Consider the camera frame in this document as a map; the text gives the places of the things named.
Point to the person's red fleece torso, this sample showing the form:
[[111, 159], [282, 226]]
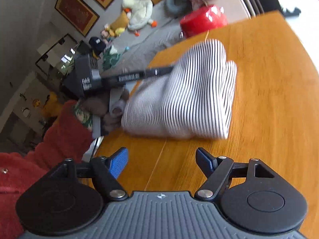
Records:
[[15, 194]]

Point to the pink doll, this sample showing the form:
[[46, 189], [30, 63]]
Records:
[[106, 33]]

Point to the grey covered sofa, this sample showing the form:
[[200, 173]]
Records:
[[154, 37]]

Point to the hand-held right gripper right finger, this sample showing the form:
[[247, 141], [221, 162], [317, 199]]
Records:
[[204, 161]]

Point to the small yellow pillow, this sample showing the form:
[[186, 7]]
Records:
[[121, 21]]

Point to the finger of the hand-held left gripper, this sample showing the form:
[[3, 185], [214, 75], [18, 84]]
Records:
[[139, 75]]

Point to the person's left hand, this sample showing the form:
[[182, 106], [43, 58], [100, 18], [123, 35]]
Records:
[[116, 114]]

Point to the dark blue plush bag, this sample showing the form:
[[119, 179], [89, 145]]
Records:
[[97, 45]]

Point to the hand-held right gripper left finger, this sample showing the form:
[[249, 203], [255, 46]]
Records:
[[119, 163]]

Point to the white goose plush toy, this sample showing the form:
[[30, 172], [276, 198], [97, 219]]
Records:
[[139, 11]]

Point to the glass fish tank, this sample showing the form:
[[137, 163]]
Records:
[[57, 59]]

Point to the green cloth on sofa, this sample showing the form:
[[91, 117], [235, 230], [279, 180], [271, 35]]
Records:
[[111, 58]]

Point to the yellow giraffe doll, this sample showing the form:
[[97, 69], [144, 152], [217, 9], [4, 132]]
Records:
[[108, 27]]

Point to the black white striped garment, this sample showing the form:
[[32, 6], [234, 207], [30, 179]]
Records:
[[184, 97]]

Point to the yellow jacket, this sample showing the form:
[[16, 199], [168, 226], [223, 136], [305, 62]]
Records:
[[52, 104]]

